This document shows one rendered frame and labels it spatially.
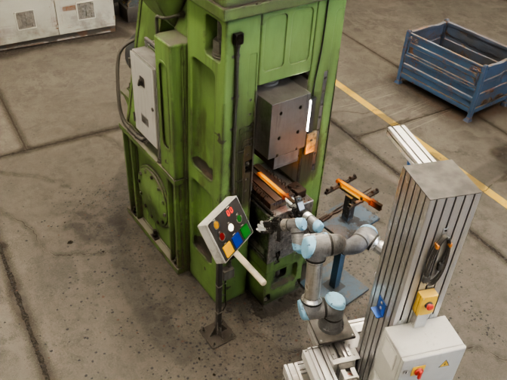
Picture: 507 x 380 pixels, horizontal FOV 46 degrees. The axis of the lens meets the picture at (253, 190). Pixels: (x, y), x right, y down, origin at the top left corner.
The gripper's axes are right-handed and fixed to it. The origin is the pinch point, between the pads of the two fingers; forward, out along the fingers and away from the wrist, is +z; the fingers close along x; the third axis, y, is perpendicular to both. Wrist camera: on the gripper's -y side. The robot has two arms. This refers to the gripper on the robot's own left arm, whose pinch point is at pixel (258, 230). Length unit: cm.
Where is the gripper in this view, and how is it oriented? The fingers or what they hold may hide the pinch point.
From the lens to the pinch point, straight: 369.1
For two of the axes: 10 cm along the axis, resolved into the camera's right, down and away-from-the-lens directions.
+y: -3.9, -8.5, -3.5
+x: -5.0, 5.1, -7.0
